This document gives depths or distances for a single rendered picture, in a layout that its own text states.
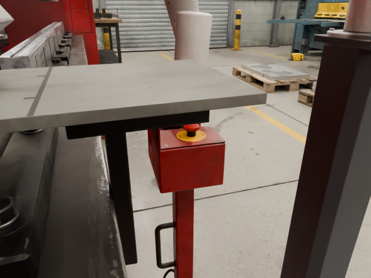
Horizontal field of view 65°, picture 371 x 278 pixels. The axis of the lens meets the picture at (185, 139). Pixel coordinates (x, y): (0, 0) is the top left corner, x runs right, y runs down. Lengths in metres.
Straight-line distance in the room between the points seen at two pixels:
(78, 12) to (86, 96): 2.21
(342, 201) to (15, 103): 0.81
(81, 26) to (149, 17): 5.66
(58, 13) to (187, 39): 1.81
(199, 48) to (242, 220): 1.16
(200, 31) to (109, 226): 0.52
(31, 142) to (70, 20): 2.06
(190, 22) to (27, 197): 0.53
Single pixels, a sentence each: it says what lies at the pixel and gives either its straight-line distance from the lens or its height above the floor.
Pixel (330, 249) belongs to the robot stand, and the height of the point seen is 0.42.
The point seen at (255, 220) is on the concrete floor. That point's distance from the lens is 1.70.
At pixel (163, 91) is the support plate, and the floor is 1.00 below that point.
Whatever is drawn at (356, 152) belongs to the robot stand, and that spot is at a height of 0.73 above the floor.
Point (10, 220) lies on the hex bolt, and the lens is 0.28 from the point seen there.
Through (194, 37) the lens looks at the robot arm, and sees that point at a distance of 0.71.
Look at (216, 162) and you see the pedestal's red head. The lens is 0.70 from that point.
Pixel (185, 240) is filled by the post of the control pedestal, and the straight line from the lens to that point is 0.92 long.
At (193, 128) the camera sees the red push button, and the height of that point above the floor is 0.81.
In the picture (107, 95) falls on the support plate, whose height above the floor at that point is 1.00.
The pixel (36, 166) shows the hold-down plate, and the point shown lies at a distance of 0.36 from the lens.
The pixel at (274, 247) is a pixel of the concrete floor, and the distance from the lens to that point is 1.57.
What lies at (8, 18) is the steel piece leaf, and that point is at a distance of 0.31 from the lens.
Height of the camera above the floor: 1.06
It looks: 24 degrees down
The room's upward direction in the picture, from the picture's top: straight up
